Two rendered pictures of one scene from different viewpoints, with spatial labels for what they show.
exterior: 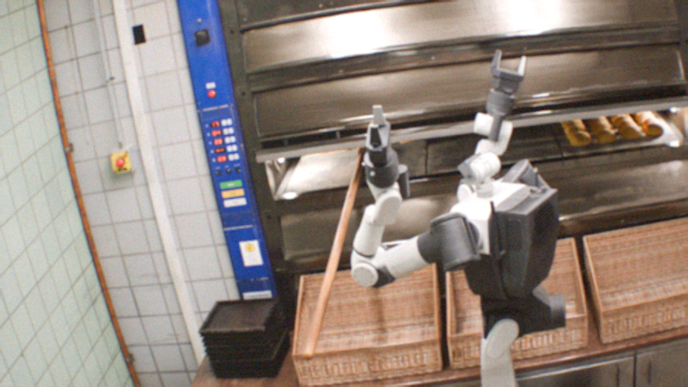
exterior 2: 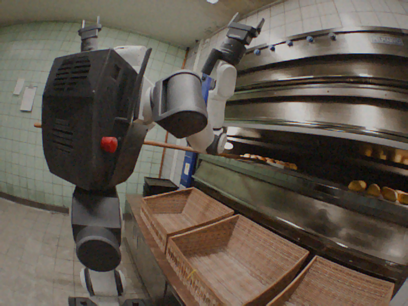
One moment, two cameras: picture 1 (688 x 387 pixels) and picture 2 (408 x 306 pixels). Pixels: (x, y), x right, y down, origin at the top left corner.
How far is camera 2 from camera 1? 2.84 m
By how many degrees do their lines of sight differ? 49
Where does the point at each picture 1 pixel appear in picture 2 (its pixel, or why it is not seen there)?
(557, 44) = (351, 90)
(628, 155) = (382, 205)
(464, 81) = (287, 108)
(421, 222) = (238, 188)
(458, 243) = not seen: hidden behind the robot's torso
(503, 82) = (231, 30)
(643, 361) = not seen: outside the picture
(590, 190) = (341, 223)
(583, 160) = (346, 193)
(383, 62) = (253, 93)
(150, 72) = not seen: hidden behind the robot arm
